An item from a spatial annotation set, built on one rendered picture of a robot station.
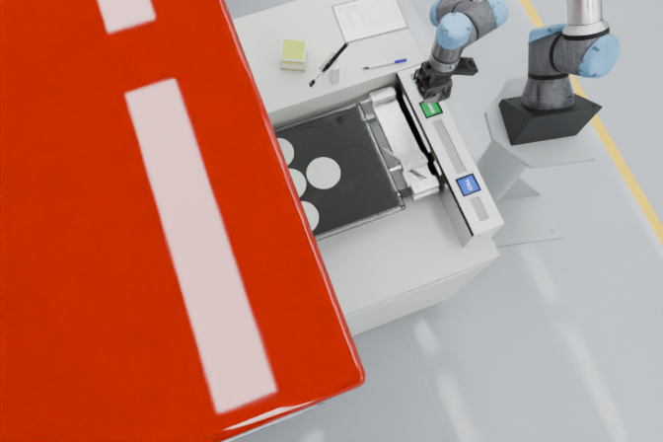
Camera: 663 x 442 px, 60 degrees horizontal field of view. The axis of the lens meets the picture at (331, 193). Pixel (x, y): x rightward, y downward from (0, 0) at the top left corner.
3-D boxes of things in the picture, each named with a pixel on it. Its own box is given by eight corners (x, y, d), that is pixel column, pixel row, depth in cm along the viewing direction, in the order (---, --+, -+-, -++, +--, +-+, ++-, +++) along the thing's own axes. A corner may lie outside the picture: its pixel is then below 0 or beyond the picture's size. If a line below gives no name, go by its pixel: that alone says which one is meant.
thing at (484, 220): (463, 249, 172) (475, 236, 159) (392, 95, 190) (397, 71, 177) (491, 238, 173) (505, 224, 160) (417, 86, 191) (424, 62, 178)
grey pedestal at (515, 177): (537, 149, 274) (621, 49, 197) (562, 238, 259) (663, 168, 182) (431, 162, 271) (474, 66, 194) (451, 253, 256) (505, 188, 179)
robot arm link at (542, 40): (549, 63, 180) (550, 19, 174) (583, 70, 168) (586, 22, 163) (518, 71, 176) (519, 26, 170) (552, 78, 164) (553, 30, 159)
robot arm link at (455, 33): (481, 26, 133) (453, 43, 131) (471, 53, 143) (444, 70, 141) (460, 2, 135) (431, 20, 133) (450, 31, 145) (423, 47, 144)
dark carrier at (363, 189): (287, 246, 164) (287, 245, 164) (250, 142, 175) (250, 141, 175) (399, 205, 169) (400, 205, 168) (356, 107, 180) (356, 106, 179)
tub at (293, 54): (280, 71, 176) (279, 59, 169) (283, 50, 178) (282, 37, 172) (305, 74, 175) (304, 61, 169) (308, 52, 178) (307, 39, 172)
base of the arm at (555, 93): (565, 93, 183) (567, 62, 178) (580, 107, 169) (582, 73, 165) (516, 98, 184) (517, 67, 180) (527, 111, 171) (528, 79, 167)
